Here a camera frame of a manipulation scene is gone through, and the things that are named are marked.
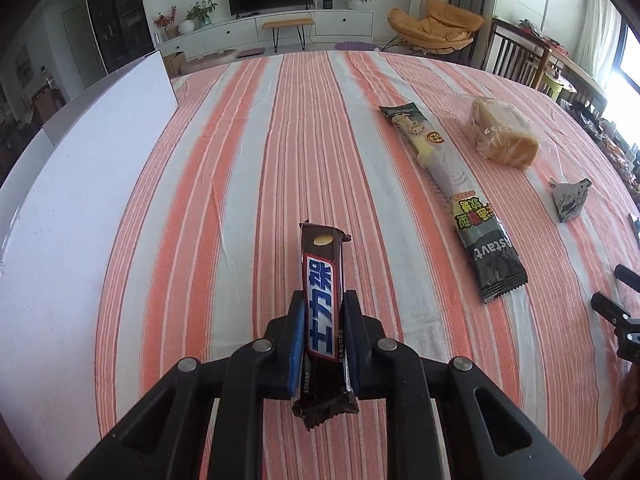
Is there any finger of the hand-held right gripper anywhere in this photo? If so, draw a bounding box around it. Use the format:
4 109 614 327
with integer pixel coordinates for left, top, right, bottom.
615 264 640 292
591 292 640 361

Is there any framed wall picture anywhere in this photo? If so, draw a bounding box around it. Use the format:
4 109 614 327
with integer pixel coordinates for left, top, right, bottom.
15 45 35 83

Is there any white television cabinet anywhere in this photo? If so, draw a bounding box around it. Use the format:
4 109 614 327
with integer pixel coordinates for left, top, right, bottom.
160 10 375 58

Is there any bread in clear bag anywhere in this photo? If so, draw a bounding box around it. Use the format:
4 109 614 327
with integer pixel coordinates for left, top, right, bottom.
469 97 541 168

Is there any brown chocolate bar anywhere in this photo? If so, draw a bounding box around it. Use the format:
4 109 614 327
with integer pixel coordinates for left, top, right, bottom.
291 220 360 430

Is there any wooden bench with metal legs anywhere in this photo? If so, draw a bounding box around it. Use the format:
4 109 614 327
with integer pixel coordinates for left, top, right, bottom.
262 17 315 53

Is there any dark glass cabinet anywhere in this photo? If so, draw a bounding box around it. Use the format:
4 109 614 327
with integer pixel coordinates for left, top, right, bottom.
82 0 155 73

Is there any white board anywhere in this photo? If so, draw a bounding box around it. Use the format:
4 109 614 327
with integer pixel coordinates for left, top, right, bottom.
0 50 179 461

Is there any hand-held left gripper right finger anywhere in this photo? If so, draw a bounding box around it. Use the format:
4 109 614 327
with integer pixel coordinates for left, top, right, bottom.
341 290 586 480

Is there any dark wooden chair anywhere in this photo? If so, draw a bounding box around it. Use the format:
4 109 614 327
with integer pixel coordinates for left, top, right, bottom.
482 17 551 88

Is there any orange lounge chair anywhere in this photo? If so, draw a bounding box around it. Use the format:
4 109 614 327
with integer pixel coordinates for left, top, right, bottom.
388 0 486 56

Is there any green potted plant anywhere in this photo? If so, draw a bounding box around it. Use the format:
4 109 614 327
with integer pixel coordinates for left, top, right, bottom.
186 0 218 28

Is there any long black snack packet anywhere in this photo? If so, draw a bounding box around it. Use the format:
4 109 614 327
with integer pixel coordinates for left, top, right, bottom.
378 102 528 305

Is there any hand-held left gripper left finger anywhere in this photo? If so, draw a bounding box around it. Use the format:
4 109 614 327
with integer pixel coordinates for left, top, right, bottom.
67 292 307 480

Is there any cardboard box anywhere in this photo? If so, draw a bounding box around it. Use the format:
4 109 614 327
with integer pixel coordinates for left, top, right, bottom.
162 50 187 77

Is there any grey triangular snack packet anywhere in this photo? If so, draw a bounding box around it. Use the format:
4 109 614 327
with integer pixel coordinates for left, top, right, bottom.
548 176 592 223

